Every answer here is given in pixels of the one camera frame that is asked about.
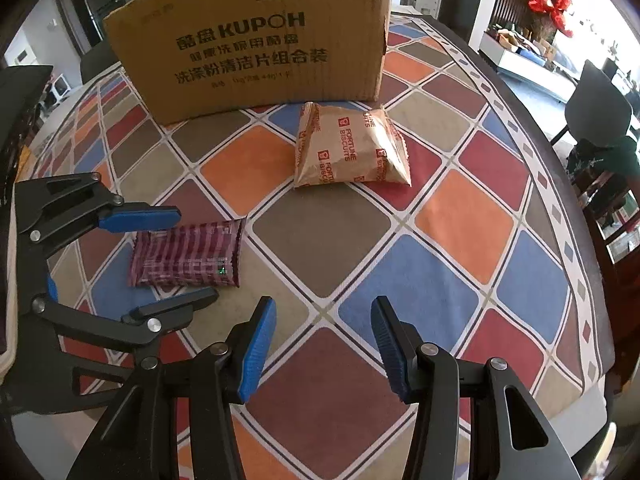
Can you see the colourful checked tablecloth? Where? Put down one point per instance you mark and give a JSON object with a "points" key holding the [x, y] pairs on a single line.
{"points": [[450, 260]]}

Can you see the wooden chair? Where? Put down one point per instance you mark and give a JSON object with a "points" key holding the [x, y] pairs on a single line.
{"points": [[607, 220]]}

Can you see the green cloth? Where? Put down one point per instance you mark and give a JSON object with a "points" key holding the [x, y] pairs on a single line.
{"points": [[605, 165]]}

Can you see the golden biscuit packet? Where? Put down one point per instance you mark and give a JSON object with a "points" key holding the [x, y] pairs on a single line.
{"points": [[345, 150]]}

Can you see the white storage shelf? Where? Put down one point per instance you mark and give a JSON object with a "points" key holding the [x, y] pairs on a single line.
{"points": [[56, 89]]}

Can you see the dark upholstered chair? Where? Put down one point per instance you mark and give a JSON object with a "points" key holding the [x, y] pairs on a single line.
{"points": [[597, 105]]}

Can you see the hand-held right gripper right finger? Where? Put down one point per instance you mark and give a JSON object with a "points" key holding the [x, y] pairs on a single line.
{"points": [[390, 350]]}

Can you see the red bow decoration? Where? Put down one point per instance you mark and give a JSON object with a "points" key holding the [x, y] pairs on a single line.
{"points": [[550, 7]]}

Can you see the maroon striped snack packet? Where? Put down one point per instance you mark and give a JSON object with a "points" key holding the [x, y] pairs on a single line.
{"points": [[185, 255]]}

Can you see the brown cardboard box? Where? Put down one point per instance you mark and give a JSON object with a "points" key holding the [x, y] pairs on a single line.
{"points": [[250, 85]]}

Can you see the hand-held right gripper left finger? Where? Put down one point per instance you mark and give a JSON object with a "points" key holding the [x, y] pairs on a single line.
{"points": [[257, 355]]}

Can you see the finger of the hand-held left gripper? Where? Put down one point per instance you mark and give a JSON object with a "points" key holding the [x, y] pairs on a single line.
{"points": [[140, 217], [150, 322]]}

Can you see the low white cabinet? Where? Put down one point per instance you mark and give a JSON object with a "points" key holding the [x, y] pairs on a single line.
{"points": [[525, 67]]}

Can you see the grey dining chair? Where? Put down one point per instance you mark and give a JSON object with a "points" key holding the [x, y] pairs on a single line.
{"points": [[97, 62]]}

